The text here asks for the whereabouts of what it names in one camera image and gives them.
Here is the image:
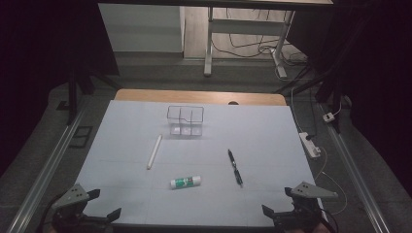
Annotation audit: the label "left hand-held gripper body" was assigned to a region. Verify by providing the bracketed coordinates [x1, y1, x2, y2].
[37, 183, 115, 233]

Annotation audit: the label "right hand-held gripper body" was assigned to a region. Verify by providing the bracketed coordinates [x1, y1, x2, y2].
[272, 181, 340, 233]

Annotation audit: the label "black pen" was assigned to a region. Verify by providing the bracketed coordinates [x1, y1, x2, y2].
[226, 149, 244, 188]

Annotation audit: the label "clear plastic desk organizer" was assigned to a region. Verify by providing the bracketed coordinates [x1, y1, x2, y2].
[166, 105, 205, 137]

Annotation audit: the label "white power strip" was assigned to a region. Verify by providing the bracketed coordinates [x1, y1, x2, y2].
[298, 131, 322, 159]

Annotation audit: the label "light blue table mat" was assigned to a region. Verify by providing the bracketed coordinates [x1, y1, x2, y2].
[75, 99, 325, 228]

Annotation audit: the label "white pen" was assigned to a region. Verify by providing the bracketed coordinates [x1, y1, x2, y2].
[146, 134, 163, 171]

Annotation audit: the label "white green glue stick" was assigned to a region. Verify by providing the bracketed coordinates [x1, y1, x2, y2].
[169, 175, 202, 190]

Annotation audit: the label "black stand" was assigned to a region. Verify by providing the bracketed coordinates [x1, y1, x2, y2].
[65, 62, 123, 126]
[275, 62, 346, 134]

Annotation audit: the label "wooden table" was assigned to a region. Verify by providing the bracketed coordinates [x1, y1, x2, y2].
[114, 88, 288, 107]

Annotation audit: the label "metal floor rail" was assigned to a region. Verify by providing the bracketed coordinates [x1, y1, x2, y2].
[6, 105, 87, 233]
[319, 102, 393, 233]

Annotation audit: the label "thin white cable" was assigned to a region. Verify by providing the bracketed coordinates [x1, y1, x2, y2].
[314, 146, 349, 216]

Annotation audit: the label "black cables on floor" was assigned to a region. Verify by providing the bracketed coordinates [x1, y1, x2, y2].
[212, 8, 309, 66]

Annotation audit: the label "white desk frame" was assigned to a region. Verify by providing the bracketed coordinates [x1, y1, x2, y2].
[203, 6, 296, 80]

